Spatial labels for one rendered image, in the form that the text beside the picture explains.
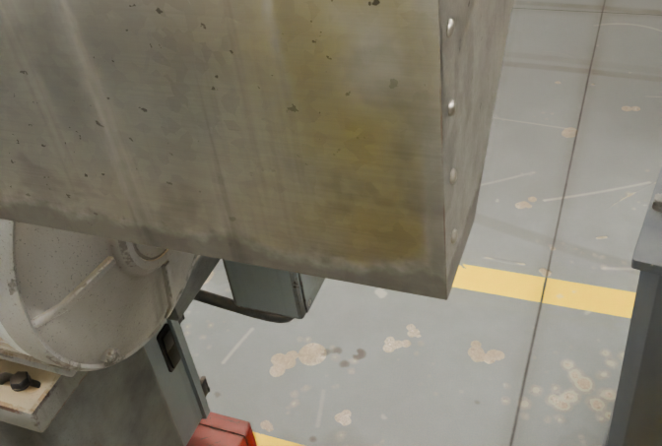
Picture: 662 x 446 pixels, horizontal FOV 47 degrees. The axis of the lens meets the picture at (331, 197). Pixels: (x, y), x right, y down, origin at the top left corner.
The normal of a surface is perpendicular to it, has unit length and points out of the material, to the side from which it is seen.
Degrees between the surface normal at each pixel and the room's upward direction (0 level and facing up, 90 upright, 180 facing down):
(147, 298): 97
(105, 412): 90
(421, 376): 0
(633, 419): 90
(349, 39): 90
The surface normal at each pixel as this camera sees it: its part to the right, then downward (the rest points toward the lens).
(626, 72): -0.11, -0.77
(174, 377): 0.93, 0.14
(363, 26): -0.35, 0.61
